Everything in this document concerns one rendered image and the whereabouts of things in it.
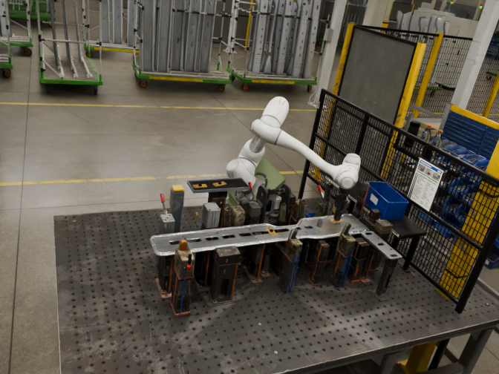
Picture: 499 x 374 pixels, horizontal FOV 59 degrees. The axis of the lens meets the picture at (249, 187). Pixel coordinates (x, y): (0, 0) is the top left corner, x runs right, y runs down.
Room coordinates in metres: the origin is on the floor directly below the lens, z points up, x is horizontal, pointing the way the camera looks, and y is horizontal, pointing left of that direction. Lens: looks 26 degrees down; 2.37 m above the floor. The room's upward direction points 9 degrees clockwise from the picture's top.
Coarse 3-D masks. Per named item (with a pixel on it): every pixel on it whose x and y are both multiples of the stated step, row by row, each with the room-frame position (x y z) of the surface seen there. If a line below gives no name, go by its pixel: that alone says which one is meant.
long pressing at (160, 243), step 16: (256, 224) 2.33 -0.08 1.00; (304, 224) 2.43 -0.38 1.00; (336, 224) 2.50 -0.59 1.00; (352, 224) 2.53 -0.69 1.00; (160, 240) 2.00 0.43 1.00; (176, 240) 2.03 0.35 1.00; (208, 240) 2.08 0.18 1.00; (224, 240) 2.10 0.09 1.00; (240, 240) 2.13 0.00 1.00; (256, 240) 2.16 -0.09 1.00; (272, 240) 2.19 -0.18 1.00; (160, 256) 1.88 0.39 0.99
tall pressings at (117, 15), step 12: (108, 0) 10.97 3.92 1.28; (120, 0) 11.15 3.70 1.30; (132, 0) 11.06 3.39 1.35; (108, 12) 10.96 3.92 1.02; (120, 12) 11.13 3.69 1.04; (132, 12) 11.05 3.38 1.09; (108, 24) 10.95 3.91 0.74; (120, 24) 11.11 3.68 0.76; (132, 24) 11.03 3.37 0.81; (108, 36) 10.94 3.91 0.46; (120, 36) 11.10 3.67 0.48; (132, 36) 11.01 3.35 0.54
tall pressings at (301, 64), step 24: (264, 0) 10.25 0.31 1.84; (288, 0) 10.53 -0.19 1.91; (312, 0) 10.83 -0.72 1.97; (264, 24) 10.23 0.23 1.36; (288, 24) 10.52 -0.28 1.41; (312, 24) 10.57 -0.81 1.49; (264, 48) 10.54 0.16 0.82; (288, 48) 10.80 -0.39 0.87; (312, 48) 10.56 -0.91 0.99; (264, 72) 10.27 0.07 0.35; (288, 72) 10.55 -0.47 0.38
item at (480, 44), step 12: (492, 0) 6.28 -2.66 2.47; (492, 12) 6.24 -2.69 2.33; (480, 24) 6.33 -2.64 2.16; (492, 24) 6.27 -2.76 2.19; (480, 36) 6.27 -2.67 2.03; (480, 48) 6.25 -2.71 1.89; (468, 60) 6.33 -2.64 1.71; (480, 60) 6.28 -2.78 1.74; (468, 72) 6.27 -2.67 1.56; (468, 84) 6.25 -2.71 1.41; (456, 96) 6.32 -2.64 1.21; (468, 96) 6.29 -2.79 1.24
